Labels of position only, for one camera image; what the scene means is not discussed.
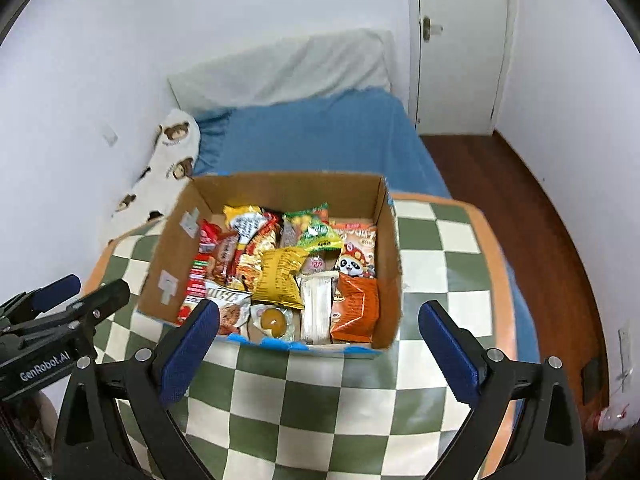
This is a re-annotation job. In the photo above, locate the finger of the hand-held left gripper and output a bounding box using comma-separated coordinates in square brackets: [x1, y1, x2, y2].
[22, 280, 132, 343]
[0, 274, 82, 331]

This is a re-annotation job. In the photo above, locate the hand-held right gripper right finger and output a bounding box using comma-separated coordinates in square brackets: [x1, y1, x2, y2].
[417, 300, 587, 480]

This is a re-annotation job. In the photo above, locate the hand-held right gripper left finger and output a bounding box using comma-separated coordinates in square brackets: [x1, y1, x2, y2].
[52, 299, 222, 480]

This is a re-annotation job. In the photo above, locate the white cookie snack packet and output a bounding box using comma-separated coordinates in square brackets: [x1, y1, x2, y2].
[207, 282, 252, 337]

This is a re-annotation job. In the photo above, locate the red green snack packet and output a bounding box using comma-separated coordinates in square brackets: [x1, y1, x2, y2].
[179, 220, 223, 323]

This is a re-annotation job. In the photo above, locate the clear braised egg packet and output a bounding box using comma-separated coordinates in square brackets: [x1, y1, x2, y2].
[248, 304, 296, 343]

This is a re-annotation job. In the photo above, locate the cardboard box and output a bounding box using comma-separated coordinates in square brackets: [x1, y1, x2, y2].
[136, 172, 403, 356]

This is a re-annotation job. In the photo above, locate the plain orange snack packet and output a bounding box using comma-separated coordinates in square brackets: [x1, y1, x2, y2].
[329, 275, 382, 344]

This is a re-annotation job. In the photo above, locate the orange panda snack packet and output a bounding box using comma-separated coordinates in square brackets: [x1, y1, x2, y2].
[330, 221, 379, 281]

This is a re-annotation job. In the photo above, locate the red white snack packet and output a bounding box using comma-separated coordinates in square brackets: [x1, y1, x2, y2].
[235, 212, 283, 291]

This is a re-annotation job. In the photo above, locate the long white snack packet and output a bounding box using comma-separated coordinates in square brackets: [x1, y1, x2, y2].
[297, 270, 341, 346]

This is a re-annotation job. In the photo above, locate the yellow topped snack packet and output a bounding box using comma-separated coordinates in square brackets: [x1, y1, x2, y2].
[222, 204, 268, 246]

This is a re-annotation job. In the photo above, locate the bear print pillow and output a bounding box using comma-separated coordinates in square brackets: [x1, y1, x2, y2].
[110, 108, 202, 246]

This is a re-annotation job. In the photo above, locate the blue bed sheet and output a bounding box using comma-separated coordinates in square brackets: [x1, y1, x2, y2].
[192, 89, 541, 361]

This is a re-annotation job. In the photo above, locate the white door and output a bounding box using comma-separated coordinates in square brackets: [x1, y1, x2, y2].
[406, 0, 521, 136]

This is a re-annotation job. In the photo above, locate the white pillow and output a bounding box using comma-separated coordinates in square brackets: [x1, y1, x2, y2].
[167, 29, 396, 111]

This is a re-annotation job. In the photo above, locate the white wall socket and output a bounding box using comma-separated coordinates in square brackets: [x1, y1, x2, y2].
[617, 327, 633, 386]

